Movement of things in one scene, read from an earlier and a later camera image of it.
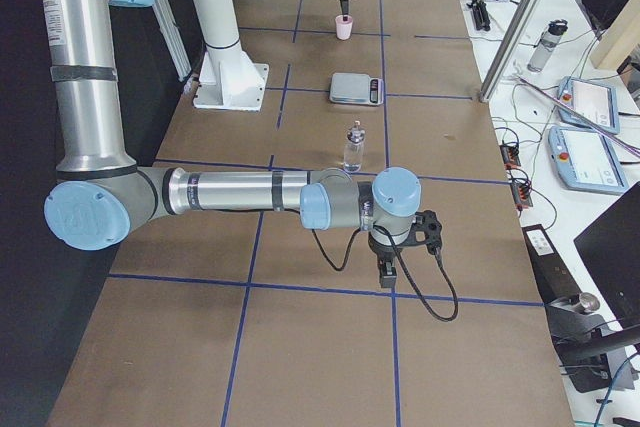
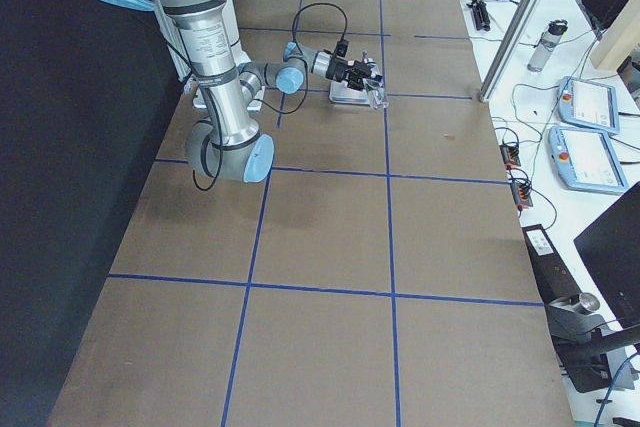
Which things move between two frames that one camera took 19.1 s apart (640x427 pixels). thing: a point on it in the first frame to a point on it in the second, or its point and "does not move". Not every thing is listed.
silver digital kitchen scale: (356, 88) does not move
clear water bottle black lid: (547, 44) does not move
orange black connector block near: (521, 194) does not move
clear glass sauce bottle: (353, 148) to (374, 85)
